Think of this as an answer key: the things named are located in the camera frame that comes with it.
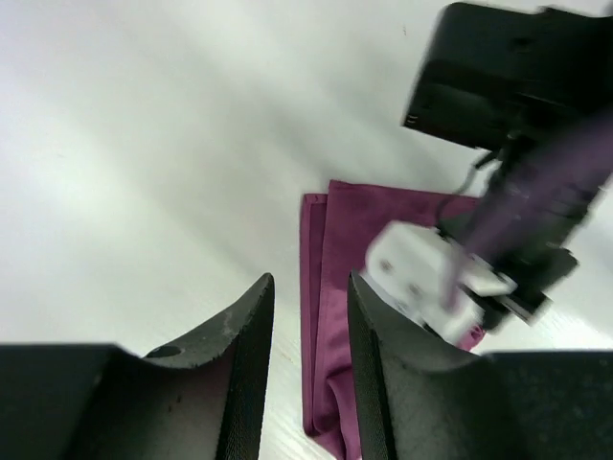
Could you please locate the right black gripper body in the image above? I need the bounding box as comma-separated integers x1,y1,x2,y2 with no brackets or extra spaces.
438,157,599,331

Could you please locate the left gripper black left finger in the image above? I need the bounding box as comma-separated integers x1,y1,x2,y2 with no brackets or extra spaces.
1,274,274,459

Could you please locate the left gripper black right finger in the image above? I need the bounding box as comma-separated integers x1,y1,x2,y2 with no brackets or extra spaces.
347,274,612,459

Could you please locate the purple cloth napkin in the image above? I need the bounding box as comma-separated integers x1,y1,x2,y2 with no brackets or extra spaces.
299,179,485,459

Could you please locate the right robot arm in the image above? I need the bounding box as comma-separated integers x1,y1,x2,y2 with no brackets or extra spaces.
403,2,612,331

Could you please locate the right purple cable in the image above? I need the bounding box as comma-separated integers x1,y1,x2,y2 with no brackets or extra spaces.
443,100,613,308

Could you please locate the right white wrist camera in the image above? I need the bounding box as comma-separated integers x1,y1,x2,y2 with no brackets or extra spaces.
362,220,516,350

